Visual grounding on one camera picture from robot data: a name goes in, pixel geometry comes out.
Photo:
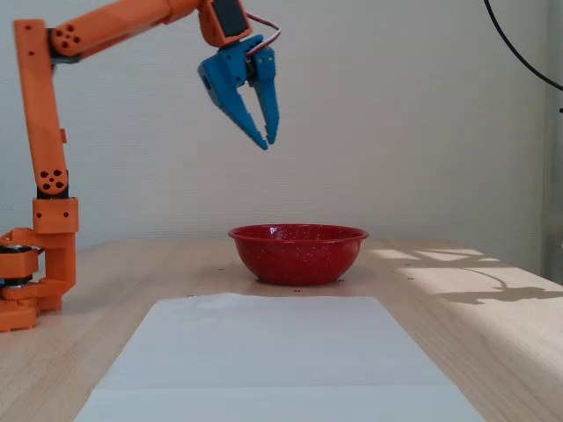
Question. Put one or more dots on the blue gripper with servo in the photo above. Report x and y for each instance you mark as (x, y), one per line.
(229, 72)

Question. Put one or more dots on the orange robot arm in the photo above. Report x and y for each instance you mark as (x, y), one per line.
(41, 110)

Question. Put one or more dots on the red speckled enamel bowl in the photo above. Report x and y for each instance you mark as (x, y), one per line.
(299, 259)

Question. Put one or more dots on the white paper sheet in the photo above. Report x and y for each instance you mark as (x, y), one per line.
(272, 360)

